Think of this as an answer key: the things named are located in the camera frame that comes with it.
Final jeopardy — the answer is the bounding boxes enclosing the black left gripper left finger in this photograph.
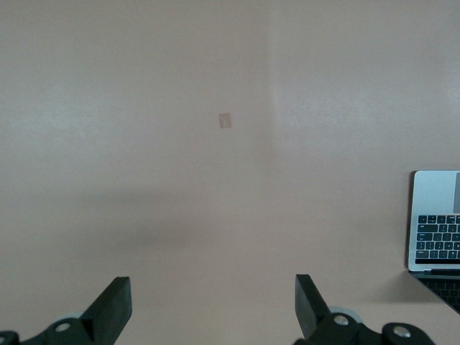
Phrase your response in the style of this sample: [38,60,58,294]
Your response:
[0,276,133,345]

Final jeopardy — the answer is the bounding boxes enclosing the silver laptop with black keyboard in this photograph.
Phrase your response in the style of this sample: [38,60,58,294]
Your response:
[407,170,460,314]

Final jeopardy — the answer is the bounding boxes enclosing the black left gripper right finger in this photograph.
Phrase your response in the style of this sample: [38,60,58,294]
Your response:
[295,274,436,345]

